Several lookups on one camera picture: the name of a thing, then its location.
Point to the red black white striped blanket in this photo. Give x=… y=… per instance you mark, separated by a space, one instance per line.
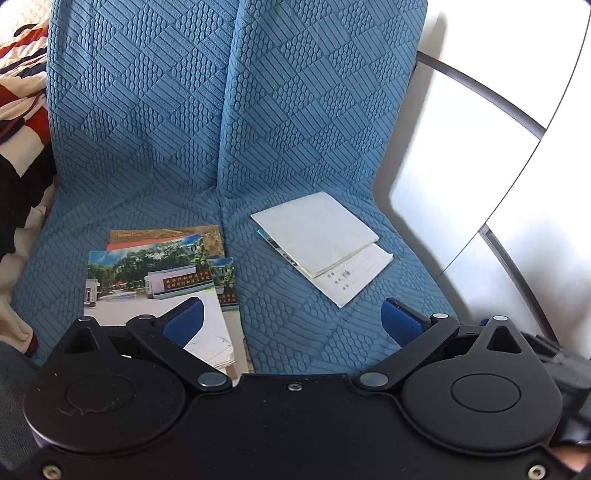
x=23 y=120

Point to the white cabinet door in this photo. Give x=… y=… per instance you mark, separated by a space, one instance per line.
x=545 y=240

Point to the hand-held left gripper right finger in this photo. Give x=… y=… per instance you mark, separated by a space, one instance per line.
x=401 y=321

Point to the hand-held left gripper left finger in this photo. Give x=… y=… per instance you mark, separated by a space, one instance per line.
x=182 y=321

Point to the white cover notebook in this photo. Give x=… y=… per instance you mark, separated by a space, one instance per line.
x=318 y=230

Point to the person's grey trouser leg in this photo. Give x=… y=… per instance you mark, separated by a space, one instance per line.
x=14 y=392

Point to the blue quilted sofa cushion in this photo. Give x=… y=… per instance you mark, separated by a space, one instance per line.
x=138 y=129
x=314 y=115

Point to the tan painting cover book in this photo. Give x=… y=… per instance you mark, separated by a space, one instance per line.
x=207 y=235

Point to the silver metal rail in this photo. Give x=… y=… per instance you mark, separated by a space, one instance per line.
x=485 y=87

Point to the orange and white book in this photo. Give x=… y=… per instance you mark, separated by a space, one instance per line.
x=138 y=242

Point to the white textured pillow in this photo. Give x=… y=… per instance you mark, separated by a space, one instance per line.
x=23 y=11

